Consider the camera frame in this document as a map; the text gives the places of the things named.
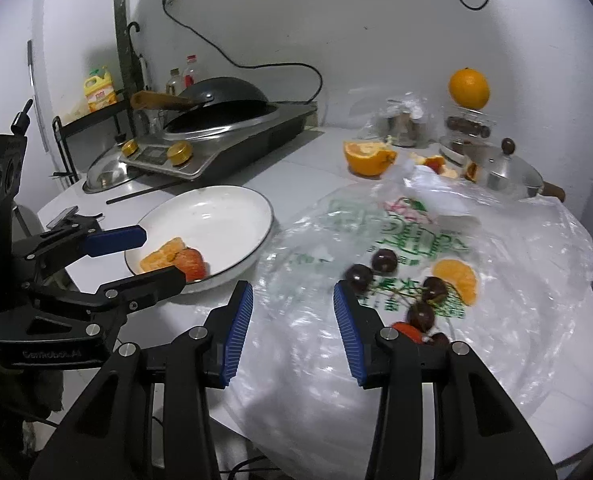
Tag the clear bottle with red cap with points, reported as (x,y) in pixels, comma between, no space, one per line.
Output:
(190,72)

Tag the black chopstick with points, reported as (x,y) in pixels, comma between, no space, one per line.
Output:
(141,192)

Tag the small metal box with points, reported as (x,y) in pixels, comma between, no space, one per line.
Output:
(61,216)

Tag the small orange piece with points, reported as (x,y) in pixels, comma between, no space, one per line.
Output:
(471,171)

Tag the small crumpled plastic bag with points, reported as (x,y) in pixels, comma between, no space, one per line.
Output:
(401,127)

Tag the clear printed plastic bag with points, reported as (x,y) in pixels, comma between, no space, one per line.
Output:
(326,240)

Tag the white plate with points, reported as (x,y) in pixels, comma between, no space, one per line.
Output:
(211,220)

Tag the orange peel with red fruit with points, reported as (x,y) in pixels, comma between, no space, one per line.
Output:
(434,164)

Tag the black metal rack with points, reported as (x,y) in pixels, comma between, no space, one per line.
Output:
(91,120)

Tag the whole orange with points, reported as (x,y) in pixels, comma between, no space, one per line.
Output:
(470,88)

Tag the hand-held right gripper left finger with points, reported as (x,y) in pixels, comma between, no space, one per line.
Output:
(239,332)

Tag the dark green pipe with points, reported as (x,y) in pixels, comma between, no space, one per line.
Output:
(124,25)

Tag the red strawberry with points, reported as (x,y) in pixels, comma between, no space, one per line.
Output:
(195,264)
(407,331)

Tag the peeled orange segment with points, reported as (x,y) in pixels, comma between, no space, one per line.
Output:
(161,257)
(459,280)

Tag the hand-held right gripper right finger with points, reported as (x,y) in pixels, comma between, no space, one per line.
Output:
(349,335)

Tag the clear container of cherries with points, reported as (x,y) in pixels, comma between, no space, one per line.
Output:
(469,127)

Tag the silver induction cooker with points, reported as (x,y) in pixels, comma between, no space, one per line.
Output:
(236,142)

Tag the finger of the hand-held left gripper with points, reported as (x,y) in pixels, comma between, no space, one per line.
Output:
(116,240)
(161,280)

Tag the steel pan lid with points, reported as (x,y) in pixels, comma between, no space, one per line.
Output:
(109,170)

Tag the dark red cherry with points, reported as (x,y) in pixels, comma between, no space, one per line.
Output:
(421,316)
(359,277)
(439,338)
(434,291)
(384,260)

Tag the orange peel half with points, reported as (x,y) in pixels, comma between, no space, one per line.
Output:
(369,157)

